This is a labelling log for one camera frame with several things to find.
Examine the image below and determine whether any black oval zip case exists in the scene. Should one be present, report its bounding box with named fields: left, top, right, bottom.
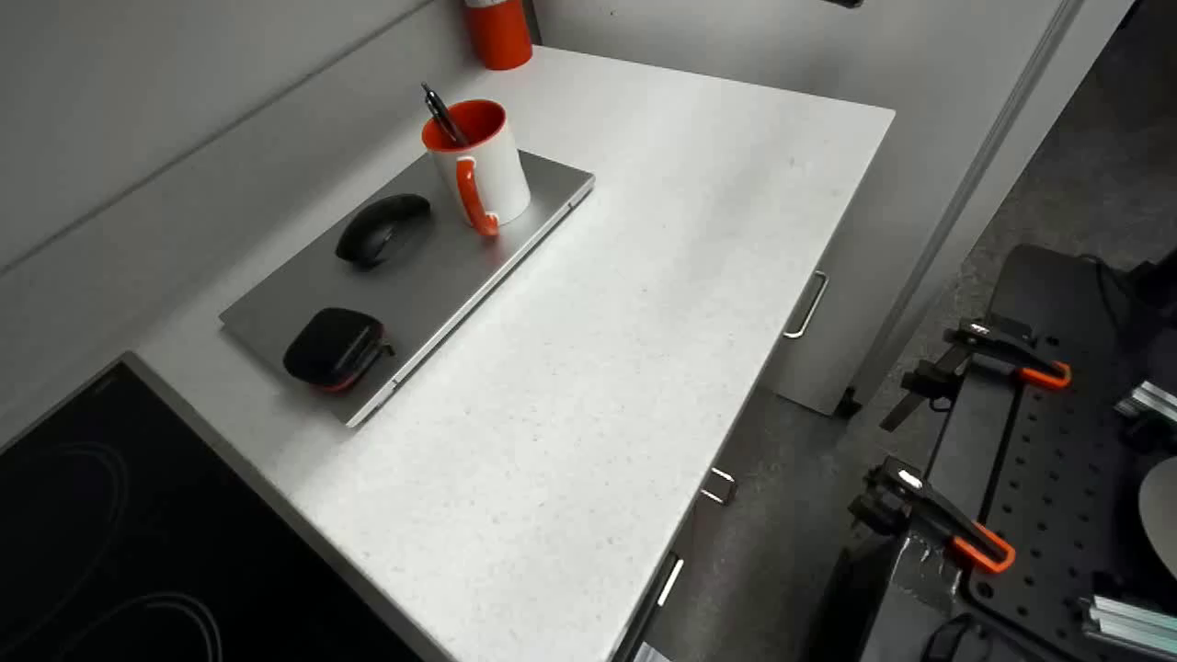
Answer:
left=284, top=310, right=394, bottom=392

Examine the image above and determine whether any white and orange mug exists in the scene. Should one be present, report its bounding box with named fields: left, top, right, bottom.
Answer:
left=419, top=100, right=530, bottom=239

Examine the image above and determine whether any lower orange-handled clamp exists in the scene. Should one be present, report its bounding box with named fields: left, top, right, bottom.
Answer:
left=849, top=456, right=1015, bottom=577

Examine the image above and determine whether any black computer mouse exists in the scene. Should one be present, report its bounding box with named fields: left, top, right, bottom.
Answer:
left=337, top=196, right=431, bottom=273

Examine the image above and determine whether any orange cylindrical can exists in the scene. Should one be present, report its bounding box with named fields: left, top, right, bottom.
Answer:
left=464, top=0, right=534, bottom=68

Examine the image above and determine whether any upper orange-handled clamp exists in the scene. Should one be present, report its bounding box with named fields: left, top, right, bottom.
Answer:
left=885, top=315, right=1075, bottom=430

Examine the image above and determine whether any orange-handled clamp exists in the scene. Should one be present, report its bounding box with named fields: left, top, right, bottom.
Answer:
left=849, top=456, right=1015, bottom=577
left=885, top=315, right=1075, bottom=430

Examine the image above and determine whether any black pen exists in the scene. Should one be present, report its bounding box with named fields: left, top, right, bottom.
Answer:
left=419, top=81, right=468, bottom=146

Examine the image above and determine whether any silver cabinet door handle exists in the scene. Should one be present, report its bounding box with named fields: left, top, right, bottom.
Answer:
left=783, top=273, right=829, bottom=342

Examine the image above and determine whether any silver drawer handle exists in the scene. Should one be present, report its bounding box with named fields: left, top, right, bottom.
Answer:
left=654, top=560, right=685, bottom=605

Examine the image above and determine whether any black induction cooktop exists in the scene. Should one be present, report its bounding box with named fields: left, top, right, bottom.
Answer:
left=0, top=357, right=419, bottom=662

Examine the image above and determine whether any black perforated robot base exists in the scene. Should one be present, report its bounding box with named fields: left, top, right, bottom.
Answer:
left=854, top=244, right=1177, bottom=662

